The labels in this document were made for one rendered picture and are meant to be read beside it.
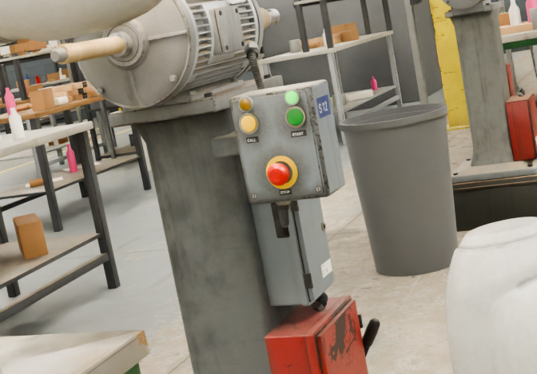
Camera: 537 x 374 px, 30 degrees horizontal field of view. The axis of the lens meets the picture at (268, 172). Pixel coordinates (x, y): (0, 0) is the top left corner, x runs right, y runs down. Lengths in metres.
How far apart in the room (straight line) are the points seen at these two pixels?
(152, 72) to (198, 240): 0.40
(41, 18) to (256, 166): 1.08
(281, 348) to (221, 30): 0.65
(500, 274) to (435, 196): 3.48
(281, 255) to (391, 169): 2.45
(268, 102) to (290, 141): 0.08
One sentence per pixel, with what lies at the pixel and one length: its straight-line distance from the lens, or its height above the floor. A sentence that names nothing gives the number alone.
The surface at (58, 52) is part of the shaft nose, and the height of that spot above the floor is 1.25.
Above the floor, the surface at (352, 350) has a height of 0.52.
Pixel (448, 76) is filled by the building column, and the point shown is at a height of 0.47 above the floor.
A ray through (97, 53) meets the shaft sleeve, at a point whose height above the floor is 1.24.
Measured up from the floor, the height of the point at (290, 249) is 0.78.
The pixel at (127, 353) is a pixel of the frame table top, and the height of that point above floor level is 0.92.
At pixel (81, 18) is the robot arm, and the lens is 0.75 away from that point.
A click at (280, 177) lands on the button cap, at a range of 1.76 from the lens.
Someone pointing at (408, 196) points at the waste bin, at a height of 0.37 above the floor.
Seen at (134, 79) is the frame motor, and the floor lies 1.18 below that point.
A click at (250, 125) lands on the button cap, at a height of 1.07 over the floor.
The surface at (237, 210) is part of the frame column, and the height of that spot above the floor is 0.88.
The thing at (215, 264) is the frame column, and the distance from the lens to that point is 2.09.
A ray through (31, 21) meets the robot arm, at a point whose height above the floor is 1.27.
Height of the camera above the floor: 1.24
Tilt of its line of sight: 8 degrees down
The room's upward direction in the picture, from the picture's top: 11 degrees counter-clockwise
